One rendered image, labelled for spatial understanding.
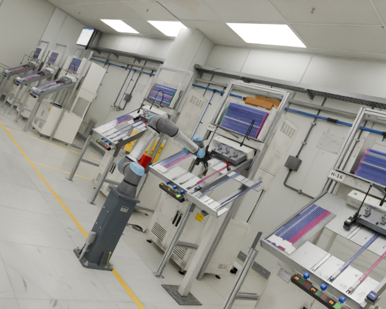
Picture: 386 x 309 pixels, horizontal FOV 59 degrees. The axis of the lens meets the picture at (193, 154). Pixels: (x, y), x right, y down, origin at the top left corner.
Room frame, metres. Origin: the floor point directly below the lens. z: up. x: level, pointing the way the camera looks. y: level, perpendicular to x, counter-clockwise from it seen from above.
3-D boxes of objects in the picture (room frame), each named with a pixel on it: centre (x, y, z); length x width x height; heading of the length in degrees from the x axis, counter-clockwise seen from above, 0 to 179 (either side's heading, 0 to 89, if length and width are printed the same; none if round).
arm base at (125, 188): (2.50, 0.32, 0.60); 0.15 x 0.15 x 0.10
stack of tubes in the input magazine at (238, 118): (3.35, -0.32, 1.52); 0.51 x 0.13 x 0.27; 42
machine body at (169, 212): (3.47, -0.37, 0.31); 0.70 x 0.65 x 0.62; 42
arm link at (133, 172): (2.51, 0.33, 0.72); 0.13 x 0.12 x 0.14; 40
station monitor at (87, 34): (6.86, 2.89, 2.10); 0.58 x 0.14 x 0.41; 42
